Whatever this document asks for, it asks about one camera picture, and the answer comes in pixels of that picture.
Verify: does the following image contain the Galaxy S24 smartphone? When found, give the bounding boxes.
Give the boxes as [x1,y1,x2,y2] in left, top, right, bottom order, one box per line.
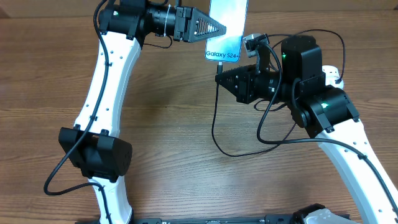
[205,0,248,63]

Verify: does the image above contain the black USB-C charging cable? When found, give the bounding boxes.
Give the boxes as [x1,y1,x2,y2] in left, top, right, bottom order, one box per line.
[211,29,346,158]

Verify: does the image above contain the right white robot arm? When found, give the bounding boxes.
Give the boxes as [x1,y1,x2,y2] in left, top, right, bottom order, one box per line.
[215,34,397,223]

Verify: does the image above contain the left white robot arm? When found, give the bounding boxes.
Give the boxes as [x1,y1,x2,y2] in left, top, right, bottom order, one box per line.
[58,1,226,223]

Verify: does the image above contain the white charger plug adapter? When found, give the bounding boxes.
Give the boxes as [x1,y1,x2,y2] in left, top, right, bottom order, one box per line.
[333,78,344,90]

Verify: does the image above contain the white power strip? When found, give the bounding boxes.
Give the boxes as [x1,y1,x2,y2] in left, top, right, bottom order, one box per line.
[322,65,340,85]

